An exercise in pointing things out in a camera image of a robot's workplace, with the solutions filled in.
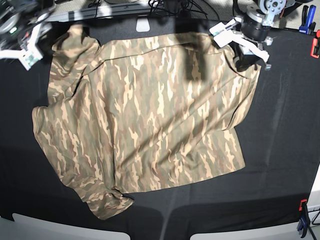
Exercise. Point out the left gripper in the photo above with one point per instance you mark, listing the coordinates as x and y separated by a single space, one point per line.
247 52

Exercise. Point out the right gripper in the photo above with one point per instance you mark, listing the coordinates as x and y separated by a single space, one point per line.
30 53

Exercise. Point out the camouflage t-shirt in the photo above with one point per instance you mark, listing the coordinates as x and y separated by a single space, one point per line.
140 115

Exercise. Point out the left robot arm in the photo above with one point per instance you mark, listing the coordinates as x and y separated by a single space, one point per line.
248 30

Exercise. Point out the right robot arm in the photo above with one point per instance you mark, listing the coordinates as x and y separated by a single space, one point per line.
23 24

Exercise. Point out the orange clamp far right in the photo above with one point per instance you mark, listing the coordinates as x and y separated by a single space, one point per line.
315 46

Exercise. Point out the blue clamp top right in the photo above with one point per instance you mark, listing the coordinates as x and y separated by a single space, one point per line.
307 25

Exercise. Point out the white tape patch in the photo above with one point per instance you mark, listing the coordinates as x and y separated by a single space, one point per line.
142 25

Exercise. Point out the orange blue clamp near right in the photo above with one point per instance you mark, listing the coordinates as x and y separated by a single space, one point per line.
304 220

